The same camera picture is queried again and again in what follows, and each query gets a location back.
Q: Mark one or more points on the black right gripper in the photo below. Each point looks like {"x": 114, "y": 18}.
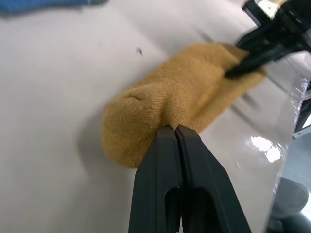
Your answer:
{"x": 289, "y": 26}

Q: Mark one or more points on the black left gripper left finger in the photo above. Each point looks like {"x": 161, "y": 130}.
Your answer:
{"x": 155, "y": 184}

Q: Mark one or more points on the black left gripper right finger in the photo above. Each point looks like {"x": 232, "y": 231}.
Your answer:
{"x": 206, "y": 189}

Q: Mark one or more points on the mustard yellow sock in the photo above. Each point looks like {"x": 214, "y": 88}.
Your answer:
{"x": 170, "y": 97}

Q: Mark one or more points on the blue sock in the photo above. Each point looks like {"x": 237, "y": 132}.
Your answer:
{"x": 36, "y": 6}

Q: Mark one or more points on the dark grey rounded object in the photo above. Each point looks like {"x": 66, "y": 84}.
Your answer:
{"x": 288, "y": 206}

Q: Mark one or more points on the black metal frame bar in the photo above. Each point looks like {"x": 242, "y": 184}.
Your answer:
{"x": 252, "y": 12}

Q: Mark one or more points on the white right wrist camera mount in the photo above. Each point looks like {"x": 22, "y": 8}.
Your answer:
{"x": 269, "y": 6}

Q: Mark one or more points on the black metal table frame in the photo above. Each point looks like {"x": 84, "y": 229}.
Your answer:
{"x": 303, "y": 109}

